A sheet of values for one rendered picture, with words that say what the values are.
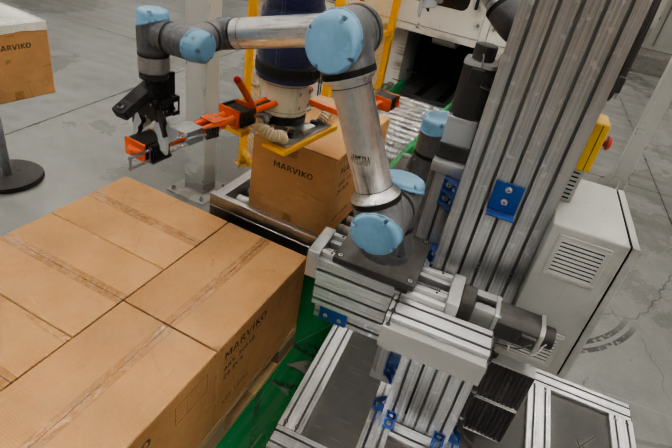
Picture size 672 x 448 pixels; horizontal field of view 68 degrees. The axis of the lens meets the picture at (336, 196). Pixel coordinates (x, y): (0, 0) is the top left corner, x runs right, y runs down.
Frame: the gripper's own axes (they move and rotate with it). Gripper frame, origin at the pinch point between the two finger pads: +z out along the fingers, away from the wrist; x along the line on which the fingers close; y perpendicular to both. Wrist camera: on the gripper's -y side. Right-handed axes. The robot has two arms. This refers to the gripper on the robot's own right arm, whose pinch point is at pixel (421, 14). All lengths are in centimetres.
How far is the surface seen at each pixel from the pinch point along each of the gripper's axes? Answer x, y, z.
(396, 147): 105, -15, 99
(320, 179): -16, -22, 69
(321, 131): -24, -22, 44
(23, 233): -78, -116, 98
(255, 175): -14, -53, 79
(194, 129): -75, -42, 32
